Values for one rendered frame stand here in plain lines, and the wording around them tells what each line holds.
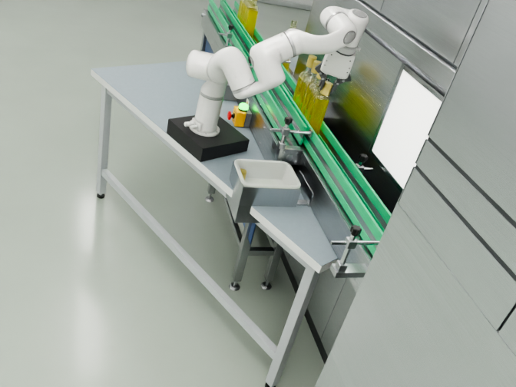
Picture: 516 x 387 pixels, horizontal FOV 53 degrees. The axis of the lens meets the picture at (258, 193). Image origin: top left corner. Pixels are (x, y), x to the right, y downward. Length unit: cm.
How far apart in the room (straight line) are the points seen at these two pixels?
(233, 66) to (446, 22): 66
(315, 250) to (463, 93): 89
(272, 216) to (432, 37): 78
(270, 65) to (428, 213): 79
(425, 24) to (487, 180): 95
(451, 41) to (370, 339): 90
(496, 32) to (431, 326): 53
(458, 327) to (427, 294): 10
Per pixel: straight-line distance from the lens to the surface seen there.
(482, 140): 94
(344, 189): 171
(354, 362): 131
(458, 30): 165
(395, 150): 178
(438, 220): 101
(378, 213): 167
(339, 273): 149
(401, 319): 112
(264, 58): 163
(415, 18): 184
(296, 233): 176
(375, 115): 190
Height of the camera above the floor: 178
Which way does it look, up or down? 33 degrees down
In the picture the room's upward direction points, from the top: 15 degrees clockwise
